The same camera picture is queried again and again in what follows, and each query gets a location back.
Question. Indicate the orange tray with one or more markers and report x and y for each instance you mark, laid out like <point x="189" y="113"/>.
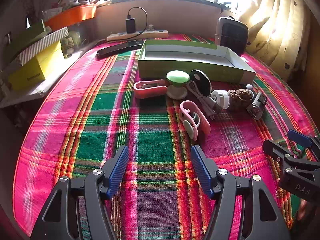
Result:
<point x="72" y="17"/>

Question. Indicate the cream patterned curtain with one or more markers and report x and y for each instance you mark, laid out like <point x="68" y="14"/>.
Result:
<point x="275" y="30"/>

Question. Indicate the green topped white stand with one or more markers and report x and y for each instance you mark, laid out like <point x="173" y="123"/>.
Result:
<point x="175" y="77"/>

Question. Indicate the paper tags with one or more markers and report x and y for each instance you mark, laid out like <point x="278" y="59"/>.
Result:
<point x="61" y="3"/>

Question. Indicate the green cardboard box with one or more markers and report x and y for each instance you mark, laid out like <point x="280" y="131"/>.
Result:
<point x="180" y="65"/>

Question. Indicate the black and silver bike light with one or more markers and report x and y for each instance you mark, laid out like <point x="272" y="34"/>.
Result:
<point x="257" y="105"/>

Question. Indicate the yellow box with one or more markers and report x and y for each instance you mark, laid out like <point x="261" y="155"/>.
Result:
<point x="32" y="70"/>

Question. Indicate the grey fan heater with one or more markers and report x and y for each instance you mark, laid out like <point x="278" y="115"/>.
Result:
<point x="235" y="37"/>

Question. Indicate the small white plug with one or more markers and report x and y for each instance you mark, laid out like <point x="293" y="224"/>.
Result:
<point x="150" y="27"/>

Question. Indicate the striped box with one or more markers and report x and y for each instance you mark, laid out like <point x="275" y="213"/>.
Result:
<point x="45" y="42"/>

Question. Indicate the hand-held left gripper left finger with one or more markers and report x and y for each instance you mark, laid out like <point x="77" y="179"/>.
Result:
<point x="118" y="172"/>

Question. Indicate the black charger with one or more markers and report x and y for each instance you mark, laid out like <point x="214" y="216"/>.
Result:
<point x="130" y="26"/>

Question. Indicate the white power strip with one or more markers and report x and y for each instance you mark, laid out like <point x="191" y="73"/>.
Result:
<point x="150" y="33"/>

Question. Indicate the black phone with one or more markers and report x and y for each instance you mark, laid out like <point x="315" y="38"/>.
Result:
<point x="117" y="48"/>

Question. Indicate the white ribbed cylinder gadget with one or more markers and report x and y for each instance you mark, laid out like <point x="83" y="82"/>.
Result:
<point x="220" y="97"/>

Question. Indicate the clear plastic container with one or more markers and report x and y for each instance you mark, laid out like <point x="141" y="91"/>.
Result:
<point x="80" y="37"/>

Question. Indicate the plaid cloth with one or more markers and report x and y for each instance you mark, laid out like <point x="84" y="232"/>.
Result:
<point x="155" y="135"/>

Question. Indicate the round white and black gadget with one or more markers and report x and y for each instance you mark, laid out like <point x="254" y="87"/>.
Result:
<point x="200" y="80"/>

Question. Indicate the brown walnut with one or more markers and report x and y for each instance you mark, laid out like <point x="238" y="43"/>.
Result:
<point x="246" y="95"/>
<point x="235" y="99"/>

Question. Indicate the flat green box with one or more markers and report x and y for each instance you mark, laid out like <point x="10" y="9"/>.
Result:
<point x="27" y="35"/>

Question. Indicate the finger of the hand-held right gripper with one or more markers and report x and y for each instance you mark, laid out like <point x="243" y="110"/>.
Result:
<point x="277" y="152"/>
<point x="298" y="137"/>

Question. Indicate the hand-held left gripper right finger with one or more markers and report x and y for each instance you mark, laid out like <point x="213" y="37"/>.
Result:
<point x="201" y="172"/>

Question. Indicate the small white knob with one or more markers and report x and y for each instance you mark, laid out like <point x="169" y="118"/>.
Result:
<point x="250" y="87"/>

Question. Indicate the black window latch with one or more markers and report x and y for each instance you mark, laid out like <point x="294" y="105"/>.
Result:
<point x="226" y="5"/>

